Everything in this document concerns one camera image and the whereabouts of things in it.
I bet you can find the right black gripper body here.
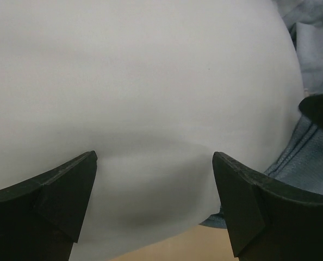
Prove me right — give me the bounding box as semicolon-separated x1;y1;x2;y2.
299;94;323;130

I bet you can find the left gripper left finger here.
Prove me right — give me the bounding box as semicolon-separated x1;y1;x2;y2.
0;151;97;261

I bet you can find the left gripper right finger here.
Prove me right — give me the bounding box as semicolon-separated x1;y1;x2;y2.
213;152;323;260

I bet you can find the white pillow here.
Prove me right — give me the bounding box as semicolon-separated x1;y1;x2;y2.
0;1;303;260

